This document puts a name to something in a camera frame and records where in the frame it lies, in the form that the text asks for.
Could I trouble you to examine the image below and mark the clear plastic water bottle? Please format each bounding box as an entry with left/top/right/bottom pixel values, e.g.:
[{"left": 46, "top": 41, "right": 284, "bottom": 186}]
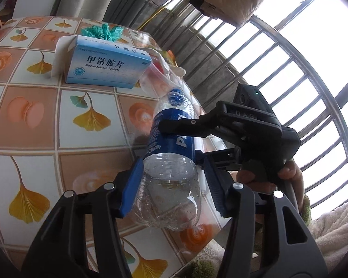
[{"left": 132, "top": 88, "right": 202, "bottom": 232}]

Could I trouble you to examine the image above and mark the person right hand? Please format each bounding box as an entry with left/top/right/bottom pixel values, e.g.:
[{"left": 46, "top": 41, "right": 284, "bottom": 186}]
[{"left": 231, "top": 160, "right": 304, "bottom": 212}]

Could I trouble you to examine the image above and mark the clear plastic cup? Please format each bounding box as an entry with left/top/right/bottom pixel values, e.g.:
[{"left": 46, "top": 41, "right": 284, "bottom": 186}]
[{"left": 139, "top": 63, "right": 178, "bottom": 98}]

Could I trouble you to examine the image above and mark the patterned orange tablecloth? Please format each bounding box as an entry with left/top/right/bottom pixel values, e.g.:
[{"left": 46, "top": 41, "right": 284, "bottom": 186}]
[{"left": 0, "top": 16, "right": 226, "bottom": 277}]

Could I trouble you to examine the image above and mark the metal balcony railing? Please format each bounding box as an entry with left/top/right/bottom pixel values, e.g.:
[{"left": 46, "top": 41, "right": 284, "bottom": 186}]
[{"left": 138, "top": 0, "right": 348, "bottom": 218}]

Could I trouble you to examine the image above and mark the blue white medicine box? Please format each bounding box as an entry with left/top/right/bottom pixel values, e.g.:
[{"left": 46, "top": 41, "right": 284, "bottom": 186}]
[{"left": 51, "top": 35, "right": 152, "bottom": 88}]

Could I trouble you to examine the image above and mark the crumpled green plastic bag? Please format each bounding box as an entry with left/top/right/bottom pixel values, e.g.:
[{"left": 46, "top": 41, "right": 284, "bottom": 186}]
[{"left": 81, "top": 23, "right": 124, "bottom": 42}]

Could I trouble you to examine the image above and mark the yellow broom handle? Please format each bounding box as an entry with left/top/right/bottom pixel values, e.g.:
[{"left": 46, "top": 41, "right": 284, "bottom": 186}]
[{"left": 138, "top": 6, "right": 165, "bottom": 30}]

